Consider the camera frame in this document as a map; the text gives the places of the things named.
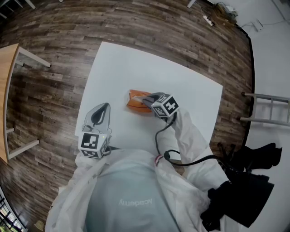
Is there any wooden top table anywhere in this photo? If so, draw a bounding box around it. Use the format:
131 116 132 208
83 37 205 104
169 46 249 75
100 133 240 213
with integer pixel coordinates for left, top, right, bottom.
0 43 52 164

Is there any white ladder frame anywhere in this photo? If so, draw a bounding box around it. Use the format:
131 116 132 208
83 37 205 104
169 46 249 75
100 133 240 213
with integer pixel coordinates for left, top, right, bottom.
240 92 290 127

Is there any person's torso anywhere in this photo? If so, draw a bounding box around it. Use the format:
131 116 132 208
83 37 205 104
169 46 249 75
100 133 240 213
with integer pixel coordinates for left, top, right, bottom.
45 148 227 232

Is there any white power strip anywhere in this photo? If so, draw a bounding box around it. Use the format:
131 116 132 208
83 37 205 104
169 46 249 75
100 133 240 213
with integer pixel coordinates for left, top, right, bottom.
203 15 215 27

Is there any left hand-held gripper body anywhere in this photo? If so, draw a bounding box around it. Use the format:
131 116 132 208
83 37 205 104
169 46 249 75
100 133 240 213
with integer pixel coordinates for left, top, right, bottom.
78 128 112 159

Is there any dark grey equipment box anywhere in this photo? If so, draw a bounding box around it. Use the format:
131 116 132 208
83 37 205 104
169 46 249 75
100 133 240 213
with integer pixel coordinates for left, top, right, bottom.
226 173 275 228

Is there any black office chair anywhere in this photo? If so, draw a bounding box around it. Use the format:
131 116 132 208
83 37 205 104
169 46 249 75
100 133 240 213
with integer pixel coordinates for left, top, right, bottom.
217 142 283 175

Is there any black metal railing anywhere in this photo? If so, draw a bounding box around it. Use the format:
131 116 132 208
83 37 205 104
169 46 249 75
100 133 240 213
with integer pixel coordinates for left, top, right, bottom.
0 194 25 232

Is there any orange tissue box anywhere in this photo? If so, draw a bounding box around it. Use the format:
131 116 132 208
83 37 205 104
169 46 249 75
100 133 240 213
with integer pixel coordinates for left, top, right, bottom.
125 89 152 115

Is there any person's left forearm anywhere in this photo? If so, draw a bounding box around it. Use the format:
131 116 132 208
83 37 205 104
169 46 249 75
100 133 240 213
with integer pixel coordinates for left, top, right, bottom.
74 154 107 182

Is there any black cable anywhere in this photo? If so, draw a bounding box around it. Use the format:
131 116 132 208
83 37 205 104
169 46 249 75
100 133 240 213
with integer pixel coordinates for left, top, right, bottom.
101 145 122 157
155 112 229 168

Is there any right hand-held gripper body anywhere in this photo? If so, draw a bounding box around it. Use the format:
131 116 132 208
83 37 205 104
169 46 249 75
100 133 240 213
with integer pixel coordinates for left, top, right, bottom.
148 92 180 119

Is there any person's right forearm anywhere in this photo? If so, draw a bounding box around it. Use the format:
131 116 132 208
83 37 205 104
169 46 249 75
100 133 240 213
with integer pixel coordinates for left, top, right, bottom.
166 108 213 164

